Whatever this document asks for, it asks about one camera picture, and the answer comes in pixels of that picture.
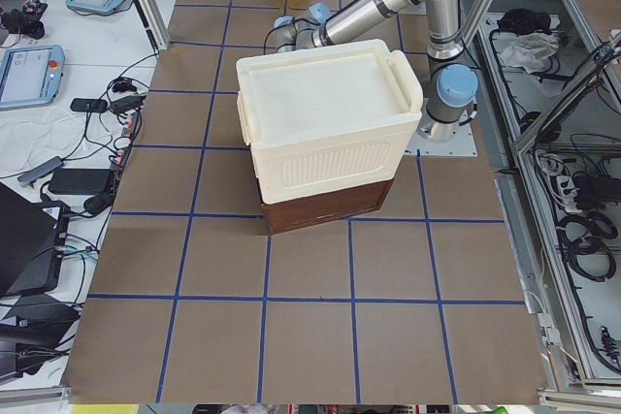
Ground dark wooden drawer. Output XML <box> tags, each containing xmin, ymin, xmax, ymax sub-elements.
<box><xmin>261</xmin><ymin>178</ymin><xmax>394</xmax><ymax>235</ymax></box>

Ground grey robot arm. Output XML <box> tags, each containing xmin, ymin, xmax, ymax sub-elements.
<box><xmin>270</xmin><ymin>0</ymin><xmax>477</xmax><ymax>143</ymax></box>

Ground cream plastic storage box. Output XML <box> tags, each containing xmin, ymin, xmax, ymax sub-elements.
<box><xmin>236</xmin><ymin>40</ymin><xmax>423</xmax><ymax>204</ymax></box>

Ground black power adapter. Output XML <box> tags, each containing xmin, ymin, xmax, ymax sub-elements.
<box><xmin>49</xmin><ymin>168</ymin><xmax>111</xmax><ymax>195</ymax></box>

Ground white power strip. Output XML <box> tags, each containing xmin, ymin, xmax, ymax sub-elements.
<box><xmin>535</xmin><ymin>150</ymin><xmax>582</xmax><ymax>214</ymax></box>

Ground white crumpled cloth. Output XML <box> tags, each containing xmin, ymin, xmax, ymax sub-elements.
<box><xmin>499</xmin><ymin>32</ymin><xmax>560</xmax><ymax>74</ymax></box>

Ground grey usb hub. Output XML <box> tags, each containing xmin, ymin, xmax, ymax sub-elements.
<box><xmin>17</xmin><ymin>156</ymin><xmax>64</xmax><ymax>186</ymax></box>

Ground black laptop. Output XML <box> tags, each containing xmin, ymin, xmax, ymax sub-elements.
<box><xmin>1</xmin><ymin>185</ymin><xmax>69</xmax><ymax>298</ymax></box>

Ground blue teach pendant near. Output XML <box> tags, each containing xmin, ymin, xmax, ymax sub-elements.
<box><xmin>1</xmin><ymin>45</ymin><xmax>65</xmax><ymax>111</ymax></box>

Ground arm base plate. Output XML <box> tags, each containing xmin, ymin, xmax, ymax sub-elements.
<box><xmin>404</xmin><ymin>98</ymin><xmax>477</xmax><ymax>157</ymax></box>

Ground aluminium side frame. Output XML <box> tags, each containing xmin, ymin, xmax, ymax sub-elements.
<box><xmin>463</xmin><ymin>0</ymin><xmax>620</xmax><ymax>413</ymax></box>

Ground black coiled cables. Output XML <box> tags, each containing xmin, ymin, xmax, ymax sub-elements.
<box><xmin>557</xmin><ymin>212</ymin><xmax>617</xmax><ymax>284</ymax></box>

